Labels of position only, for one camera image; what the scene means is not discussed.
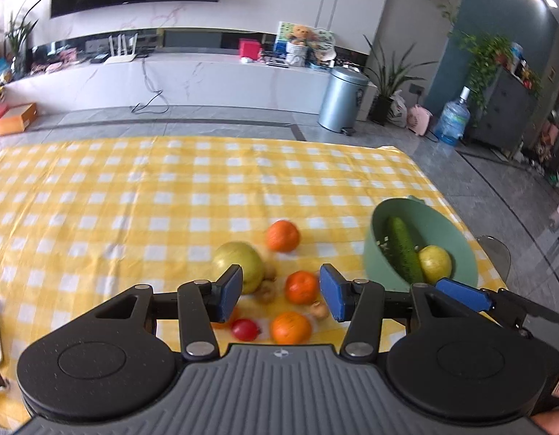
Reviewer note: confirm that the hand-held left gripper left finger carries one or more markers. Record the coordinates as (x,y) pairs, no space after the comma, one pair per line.
(229,292)

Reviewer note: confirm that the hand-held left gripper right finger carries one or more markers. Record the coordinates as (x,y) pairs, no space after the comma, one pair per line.
(331,292)

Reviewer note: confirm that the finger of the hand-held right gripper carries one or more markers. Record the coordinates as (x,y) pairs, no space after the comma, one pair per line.
(463,293)

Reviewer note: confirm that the orange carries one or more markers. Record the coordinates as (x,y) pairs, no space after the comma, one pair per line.
(284,235)
(290,327)
(302,287)

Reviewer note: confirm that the large yellow-green round fruit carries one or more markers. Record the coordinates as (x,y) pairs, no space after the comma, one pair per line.
(236,258)

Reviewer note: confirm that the brown longan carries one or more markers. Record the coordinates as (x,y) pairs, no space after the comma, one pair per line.
(271,272)
(265,293)
(319,311)

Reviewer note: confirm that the green bowl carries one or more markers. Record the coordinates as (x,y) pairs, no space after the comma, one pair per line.
(379,258)

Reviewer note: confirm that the red tomato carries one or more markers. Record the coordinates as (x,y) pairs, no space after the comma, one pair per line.
(245,330)

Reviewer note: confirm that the small yellow round fruit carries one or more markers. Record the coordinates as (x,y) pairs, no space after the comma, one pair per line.
(435,263)

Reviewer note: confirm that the transparent chair back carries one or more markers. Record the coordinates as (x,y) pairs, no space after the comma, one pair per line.
(497,253)

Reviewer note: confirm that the green cucumber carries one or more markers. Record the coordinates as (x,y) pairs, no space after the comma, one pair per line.
(404,249)

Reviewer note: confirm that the yellow checkered tablecloth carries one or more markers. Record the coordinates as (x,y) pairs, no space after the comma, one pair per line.
(125,190)

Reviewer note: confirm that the blue water jug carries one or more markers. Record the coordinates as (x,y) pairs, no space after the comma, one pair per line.
(452,120)

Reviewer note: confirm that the pink small appliance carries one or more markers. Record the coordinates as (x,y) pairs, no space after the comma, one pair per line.
(420,120)

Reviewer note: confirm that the grey cabinet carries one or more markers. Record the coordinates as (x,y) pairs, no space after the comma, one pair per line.
(506,108)

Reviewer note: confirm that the silver pedal trash can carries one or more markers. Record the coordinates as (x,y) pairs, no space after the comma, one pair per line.
(343,99)

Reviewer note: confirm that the white plastic bag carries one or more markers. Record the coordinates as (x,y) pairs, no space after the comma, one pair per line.
(398,111)

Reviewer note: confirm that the white marble media console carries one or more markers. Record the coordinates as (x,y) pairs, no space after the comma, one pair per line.
(216,81)

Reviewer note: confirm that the long-leaf potted plant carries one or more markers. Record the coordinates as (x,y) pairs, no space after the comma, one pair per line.
(381,81)

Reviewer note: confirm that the trailing pothos plant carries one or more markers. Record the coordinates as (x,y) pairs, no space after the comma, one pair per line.
(483,54)

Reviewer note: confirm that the red box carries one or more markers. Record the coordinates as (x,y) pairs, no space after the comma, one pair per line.
(250,49)

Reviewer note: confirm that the colourful picture board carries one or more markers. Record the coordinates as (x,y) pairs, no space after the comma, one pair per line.
(322,40)

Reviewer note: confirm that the white router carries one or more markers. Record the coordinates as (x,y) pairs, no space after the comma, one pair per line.
(120,56)

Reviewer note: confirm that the brown teddy bear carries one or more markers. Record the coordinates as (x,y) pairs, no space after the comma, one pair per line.
(299,34)

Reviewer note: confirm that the orange cardboard box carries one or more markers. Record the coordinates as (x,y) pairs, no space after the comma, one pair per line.
(16,120)

